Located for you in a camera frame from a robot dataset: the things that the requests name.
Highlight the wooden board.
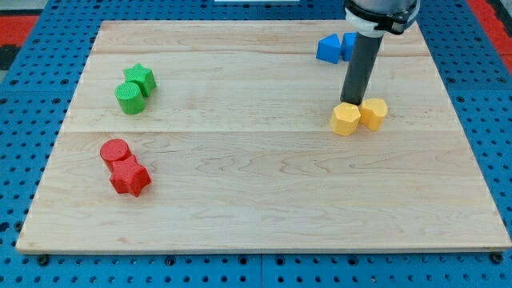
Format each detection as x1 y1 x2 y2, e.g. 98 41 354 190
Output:
17 20 511 255

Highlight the yellow hexagon block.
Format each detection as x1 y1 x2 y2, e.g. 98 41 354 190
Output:
330 102 361 136

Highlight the blue triangle block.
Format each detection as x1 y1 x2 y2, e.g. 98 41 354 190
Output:
316 34 342 64

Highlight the yellow heart block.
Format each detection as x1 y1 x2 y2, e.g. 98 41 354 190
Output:
360 98 388 131

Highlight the green star block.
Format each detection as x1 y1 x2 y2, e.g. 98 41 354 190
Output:
123 63 157 98

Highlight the red star block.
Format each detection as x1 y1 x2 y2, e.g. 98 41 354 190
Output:
110 155 152 198

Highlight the green cylinder block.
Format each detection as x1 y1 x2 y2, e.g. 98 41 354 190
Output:
114 82 146 114

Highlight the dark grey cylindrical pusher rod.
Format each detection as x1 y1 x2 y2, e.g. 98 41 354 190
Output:
340 33 382 106

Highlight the blue cube block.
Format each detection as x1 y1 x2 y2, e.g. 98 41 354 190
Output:
341 32 357 62

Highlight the red cylinder block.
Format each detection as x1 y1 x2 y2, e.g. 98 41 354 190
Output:
99 138 132 172

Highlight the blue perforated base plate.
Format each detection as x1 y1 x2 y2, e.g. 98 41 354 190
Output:
1 1 511 287

